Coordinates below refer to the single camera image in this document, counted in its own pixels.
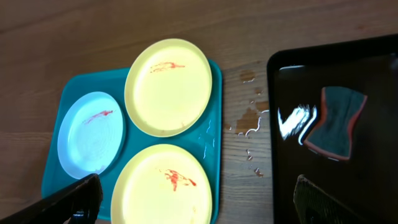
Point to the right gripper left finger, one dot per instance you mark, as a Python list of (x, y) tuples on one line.
[(77, 203)]

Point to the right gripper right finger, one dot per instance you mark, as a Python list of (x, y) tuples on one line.
[(313, 205)]

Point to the light blue plate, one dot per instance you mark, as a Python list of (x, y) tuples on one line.
[(91, 135)]

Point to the orange and dark sponge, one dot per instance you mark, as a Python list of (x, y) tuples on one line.
[(340, 109)]

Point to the yellow-green plate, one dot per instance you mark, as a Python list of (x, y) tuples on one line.
[(162, 183), (168, 88)]

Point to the black rectangular tray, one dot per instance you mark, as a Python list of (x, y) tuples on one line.
[(367, 183)]

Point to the teal plastic tray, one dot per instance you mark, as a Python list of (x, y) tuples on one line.
[(202, 140)]

